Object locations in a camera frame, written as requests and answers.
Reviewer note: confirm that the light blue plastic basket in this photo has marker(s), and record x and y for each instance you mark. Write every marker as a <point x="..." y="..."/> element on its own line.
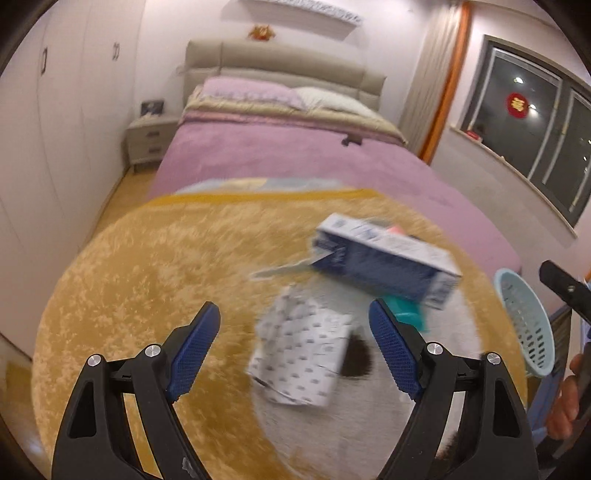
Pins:
<point x="531" y="332"/>

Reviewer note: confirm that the small photo frame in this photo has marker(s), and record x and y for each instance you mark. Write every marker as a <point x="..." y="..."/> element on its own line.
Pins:
<point x="152" y="107"/>

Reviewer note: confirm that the blue plastic stool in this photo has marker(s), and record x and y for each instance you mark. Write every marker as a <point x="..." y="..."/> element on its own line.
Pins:
<point x="540" y="410"/>

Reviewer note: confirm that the person's right hand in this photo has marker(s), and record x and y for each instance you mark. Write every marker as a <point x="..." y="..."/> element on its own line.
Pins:
<point x="563" y="410"/>

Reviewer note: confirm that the white wardrobe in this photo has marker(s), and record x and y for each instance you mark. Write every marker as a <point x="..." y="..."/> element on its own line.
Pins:
<point x="60" y="138"/>

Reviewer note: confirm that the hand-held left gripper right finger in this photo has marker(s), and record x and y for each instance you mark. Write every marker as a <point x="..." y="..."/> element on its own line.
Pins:
<point x="392" y="350"/>

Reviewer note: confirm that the beige padded headboard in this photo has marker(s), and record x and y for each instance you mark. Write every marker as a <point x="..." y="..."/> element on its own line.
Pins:
<point x="277" y="60"/>

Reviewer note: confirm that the teal plastic bowl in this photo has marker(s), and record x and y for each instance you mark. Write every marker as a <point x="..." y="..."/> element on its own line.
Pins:
<point x="408" y="314"/>

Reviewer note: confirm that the white pillow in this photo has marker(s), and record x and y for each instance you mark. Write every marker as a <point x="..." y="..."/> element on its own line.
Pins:
<point x="332" y="101"/>

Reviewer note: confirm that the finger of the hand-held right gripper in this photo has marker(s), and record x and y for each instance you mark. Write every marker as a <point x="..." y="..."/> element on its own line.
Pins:
<point x="568" y="290"/>

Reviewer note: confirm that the white wall shelf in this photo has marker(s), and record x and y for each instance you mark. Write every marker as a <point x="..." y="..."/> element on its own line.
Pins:
<point x="314" y="9"/>

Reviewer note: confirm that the dark framed window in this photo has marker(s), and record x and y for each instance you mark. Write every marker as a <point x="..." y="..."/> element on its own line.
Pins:
<point x="535" y="138"/>

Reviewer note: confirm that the beige and orange curtain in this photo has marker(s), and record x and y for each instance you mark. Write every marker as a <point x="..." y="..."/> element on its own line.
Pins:
<point x="438" y="83"/>

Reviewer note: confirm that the orange plush toy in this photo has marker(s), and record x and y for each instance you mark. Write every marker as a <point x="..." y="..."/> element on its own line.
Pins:
<point x="262" y="31"/>

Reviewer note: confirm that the small red box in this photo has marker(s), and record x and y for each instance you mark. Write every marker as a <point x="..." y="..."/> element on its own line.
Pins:
<point x="473" y="135"/>

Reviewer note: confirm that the small dark thing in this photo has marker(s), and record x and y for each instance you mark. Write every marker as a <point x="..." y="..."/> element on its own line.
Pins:
<point x="352" y="139"/>

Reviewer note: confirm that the folded beige blanket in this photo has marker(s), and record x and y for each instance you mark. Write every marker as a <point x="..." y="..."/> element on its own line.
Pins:
<point x="286" y="115"/>

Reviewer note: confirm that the beige nightstand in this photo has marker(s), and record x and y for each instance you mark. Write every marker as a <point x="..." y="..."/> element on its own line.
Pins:
<point x="150" y="141"/>

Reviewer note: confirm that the white polka dot box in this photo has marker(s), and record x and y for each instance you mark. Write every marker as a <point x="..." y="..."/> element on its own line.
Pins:
<point x="300" y="350"/>

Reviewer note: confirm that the round yellow shaggy rug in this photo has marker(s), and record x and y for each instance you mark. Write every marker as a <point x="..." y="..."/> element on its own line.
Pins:
<point x="161" y="277"/>

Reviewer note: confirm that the purple pillow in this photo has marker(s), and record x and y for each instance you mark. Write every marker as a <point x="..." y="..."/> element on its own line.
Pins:
<point x="249" y="92"/>

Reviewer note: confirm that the round red window decoration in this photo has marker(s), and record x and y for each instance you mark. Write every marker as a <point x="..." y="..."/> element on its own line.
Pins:
<point x="517" y="104"/>

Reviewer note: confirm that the bed with purple cover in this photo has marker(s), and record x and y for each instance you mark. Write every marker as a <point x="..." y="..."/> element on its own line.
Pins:
<point x="300" y="157"/>

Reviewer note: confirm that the blue and white carton box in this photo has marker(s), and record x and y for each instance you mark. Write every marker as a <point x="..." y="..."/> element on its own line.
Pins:
<point x="388" y="263"/>

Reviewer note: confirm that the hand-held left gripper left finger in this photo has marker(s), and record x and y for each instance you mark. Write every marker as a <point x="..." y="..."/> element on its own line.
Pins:
<point x="191" y="355"/>

